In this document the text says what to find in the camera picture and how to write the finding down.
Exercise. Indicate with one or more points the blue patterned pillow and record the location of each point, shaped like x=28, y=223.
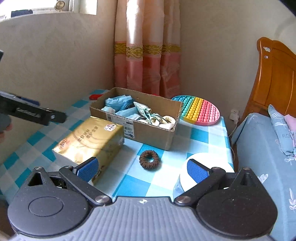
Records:
x=279, y=129

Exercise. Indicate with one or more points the window frame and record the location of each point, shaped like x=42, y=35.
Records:
x=34, y=7

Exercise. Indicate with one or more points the cardboard box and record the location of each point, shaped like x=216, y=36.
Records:
x=148, y=136

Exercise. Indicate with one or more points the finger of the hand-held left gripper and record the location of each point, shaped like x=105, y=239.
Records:
x=27, y=112
x=30, y=102

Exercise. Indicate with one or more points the pink floral pillow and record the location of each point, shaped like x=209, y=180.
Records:
x=291, y=125

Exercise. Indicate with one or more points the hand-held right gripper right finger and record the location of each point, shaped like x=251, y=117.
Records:
x=196, y=171

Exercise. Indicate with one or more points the brown scrunchie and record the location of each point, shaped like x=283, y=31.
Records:
x=142, y=160

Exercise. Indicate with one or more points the blue bed sheet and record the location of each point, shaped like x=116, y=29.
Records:
x=261, y=162

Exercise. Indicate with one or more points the white round container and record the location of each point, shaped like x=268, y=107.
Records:
x=222, y=160

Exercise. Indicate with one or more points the cream scrunchie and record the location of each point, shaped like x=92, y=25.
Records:
x=170, y=119

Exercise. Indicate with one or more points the blue face mask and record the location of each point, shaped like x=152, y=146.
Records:
x=126, y=113
x=118, y=102

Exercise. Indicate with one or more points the green patterned cloth pouch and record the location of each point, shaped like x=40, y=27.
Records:
x=142, y=109

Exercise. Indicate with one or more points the wooden headboard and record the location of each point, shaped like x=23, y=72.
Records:
x=277, y=81

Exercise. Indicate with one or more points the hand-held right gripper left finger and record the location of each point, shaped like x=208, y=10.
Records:
x=87, y=170

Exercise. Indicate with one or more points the blue checkered tablecloth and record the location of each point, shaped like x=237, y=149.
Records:
x=198, y=136

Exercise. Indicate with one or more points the gold tissue pack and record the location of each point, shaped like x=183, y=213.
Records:
x=87, y=141

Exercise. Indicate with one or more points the rainbow pop toy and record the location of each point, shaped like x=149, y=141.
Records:
x=198, y=111

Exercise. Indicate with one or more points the pink curtain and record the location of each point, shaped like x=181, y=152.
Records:
x=148, y=58

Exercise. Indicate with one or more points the white wall plug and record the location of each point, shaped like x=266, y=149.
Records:
x=234, y=115

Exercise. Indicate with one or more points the white face mask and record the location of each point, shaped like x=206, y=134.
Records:
x=107, y=109

